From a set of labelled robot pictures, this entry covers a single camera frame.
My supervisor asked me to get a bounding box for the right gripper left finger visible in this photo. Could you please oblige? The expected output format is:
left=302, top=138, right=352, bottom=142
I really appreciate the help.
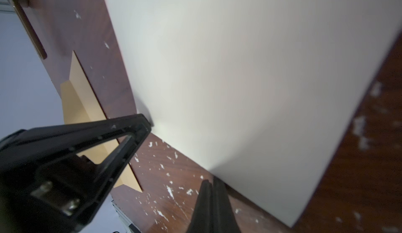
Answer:
left=1, top=114, right=151, bottom=233

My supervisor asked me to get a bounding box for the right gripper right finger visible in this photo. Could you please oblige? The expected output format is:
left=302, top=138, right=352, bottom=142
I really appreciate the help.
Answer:
left=187, top=177, right=241, bottom=233

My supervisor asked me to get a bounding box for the cream letter paper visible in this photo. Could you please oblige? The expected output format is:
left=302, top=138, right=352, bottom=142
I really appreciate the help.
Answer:
left=105, top=0, right=402, bottom=226

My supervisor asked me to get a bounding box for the brown plastic slotted scoop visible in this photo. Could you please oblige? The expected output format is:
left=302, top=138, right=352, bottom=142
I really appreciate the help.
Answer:
left=7, top=0, right=48, bottom=60

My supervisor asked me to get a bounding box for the tan paper envelope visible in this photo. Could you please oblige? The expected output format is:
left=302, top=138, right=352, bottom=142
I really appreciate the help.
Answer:
left=59, top=50, right=143, bottom=193

